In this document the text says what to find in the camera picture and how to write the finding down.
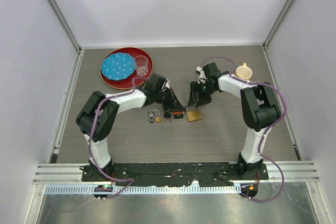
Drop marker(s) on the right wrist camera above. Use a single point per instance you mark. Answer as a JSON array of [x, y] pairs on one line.
[[199, 71]]

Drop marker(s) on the red round tray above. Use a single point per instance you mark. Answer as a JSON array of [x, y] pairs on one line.
[[134, 79]]

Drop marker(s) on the large brass padlock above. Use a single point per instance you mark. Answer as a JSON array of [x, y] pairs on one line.
[[193, 113]]

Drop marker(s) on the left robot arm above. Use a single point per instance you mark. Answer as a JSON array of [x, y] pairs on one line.
[[96, 119]]

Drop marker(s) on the clear plastic cup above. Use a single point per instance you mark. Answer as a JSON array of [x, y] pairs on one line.
[[141, 65]]

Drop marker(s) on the orange black padlock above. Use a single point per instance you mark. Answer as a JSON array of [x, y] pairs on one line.
[[178, 115]]

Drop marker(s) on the blue dotted plate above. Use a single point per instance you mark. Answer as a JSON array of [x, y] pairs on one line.
[[118, 66]]

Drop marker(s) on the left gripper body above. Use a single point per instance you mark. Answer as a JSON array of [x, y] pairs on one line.
[[167, 102]]

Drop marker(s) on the panda keychain with keys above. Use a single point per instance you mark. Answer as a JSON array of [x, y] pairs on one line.
[[151, 116]]

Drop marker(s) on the black keys of orange padlock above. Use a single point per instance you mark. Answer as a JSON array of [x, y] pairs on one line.
[[167, 116]]

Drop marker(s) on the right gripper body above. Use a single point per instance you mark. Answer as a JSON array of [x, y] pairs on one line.
[[205, 92]]

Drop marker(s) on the small brass padlock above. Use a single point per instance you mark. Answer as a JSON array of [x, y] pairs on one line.
[[158, 118]]

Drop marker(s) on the beige mug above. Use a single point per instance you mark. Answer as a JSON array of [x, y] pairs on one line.
[[244, 72]]

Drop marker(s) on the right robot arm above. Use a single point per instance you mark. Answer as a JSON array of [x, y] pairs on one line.
[[260, 108]]

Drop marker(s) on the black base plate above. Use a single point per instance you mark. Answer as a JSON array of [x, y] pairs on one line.
[[208, 174]]

